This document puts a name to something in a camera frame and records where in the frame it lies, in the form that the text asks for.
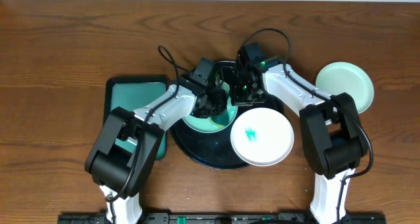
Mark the mint plate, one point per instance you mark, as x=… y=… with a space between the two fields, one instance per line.
x=345 y=77
x=203 y=125

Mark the rectangular black water tray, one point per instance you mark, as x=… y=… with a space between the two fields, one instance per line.
x=132 y=92

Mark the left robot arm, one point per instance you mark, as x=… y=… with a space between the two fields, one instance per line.
x=123 y=154

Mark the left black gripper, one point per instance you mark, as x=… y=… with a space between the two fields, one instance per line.
x=214 y=104

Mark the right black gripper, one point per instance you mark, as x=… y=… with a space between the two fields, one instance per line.
x=245 y=98

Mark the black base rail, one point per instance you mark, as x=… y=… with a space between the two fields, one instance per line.
x=165 y=218

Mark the white plate with stain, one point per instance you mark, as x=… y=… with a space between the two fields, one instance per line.
x=262 y=137

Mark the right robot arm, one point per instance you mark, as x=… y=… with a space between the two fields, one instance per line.
x=335 y=145

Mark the round black tray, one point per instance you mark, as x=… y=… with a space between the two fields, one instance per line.
x=214 y=150

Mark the green yellow sponge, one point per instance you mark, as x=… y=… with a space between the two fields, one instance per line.
x=221 y=120

